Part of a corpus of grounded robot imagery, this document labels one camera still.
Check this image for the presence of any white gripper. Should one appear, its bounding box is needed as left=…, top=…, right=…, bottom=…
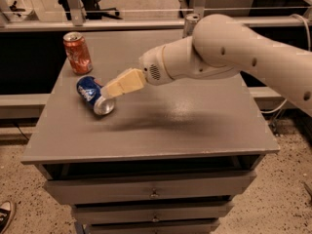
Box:
left=100, top=46, right=173, bottom=98

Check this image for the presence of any blue pepsi can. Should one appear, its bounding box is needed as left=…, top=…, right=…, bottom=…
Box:
left=76, top=76, right=115, bottom=116

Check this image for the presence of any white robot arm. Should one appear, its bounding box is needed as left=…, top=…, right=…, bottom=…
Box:
left=100, top=15, right=312, bottom=116

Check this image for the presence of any orange soda can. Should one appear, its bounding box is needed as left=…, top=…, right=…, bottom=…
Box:
left=63, top=31, right=93, bottom=75

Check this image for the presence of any silver slim can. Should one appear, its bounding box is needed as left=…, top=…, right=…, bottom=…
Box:
left=182, top=14, right=201, bottom=38

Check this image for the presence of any grey metal railing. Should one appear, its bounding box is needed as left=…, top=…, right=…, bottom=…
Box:
left=0, top=0, right=312, bottom=33

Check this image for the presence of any grey drawer cabinet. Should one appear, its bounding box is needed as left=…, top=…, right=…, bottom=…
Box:
left=20, top=27, right=281, bottom=234

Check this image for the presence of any top grey drawer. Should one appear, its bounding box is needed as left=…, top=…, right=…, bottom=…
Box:
left=45, top=171, right=256, bottom=205

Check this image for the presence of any grey drawer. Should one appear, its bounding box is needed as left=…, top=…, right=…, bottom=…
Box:
left=72, top=201, right=233, bottom=224
left=90, top=219, right=219, bottom=234
left=45, top=171, right=256, bottom=205

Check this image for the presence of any middle grey drawer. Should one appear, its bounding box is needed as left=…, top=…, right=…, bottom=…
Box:
left=72, top=201, right=233, bottom=224

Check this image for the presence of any bottom grey drawer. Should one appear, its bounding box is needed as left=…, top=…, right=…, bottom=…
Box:
left=90, top=219, right=219, bottom=234

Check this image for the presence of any black and white sneaker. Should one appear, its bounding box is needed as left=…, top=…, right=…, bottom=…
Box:
left=0, top=200, right=16, bottom=234

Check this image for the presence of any black floor cable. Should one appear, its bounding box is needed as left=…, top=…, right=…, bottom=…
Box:
left=13, top=122, right=31, bottom=141

